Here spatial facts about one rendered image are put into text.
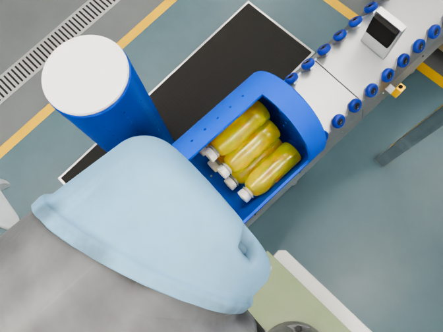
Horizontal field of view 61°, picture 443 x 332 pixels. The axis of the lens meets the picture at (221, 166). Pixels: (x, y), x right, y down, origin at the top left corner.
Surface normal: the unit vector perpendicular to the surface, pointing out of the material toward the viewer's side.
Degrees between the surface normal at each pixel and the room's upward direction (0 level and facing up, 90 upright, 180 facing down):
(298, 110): 19
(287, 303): 4
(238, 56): 0
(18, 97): 0
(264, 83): 27
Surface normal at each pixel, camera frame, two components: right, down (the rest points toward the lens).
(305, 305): 0.00, -0.21
